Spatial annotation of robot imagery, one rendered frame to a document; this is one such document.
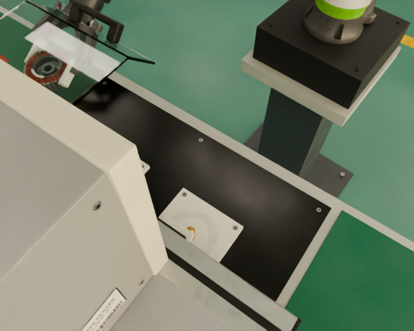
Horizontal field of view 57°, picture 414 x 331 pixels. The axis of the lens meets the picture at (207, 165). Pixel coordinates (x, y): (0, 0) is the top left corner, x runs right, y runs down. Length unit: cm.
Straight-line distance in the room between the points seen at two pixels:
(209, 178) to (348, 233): 31
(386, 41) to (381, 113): 103
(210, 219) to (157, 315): 41
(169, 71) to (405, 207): 132
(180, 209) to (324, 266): 31
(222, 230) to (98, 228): 54
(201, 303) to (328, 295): 44
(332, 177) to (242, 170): 98
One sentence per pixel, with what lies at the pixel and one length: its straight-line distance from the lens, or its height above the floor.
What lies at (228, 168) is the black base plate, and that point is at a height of 77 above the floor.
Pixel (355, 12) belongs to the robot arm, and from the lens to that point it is 100.
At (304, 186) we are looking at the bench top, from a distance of 87.
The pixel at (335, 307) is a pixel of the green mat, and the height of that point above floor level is 75.
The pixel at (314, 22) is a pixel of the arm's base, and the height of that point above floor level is 87.
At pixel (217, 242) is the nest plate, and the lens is 75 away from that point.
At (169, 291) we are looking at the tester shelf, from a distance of 39.
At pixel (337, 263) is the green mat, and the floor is 75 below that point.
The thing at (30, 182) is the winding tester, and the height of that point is 132.
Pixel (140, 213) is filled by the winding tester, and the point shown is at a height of 125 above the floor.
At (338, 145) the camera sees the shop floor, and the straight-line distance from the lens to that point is 190.
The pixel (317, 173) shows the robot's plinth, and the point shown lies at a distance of 177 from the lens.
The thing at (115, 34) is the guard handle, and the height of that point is 105.
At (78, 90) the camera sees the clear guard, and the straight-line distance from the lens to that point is 60.
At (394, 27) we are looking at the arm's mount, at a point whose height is 83.
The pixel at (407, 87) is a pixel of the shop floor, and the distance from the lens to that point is 227.
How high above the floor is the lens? 149
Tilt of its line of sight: 59 degrees down
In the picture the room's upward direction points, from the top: straight up
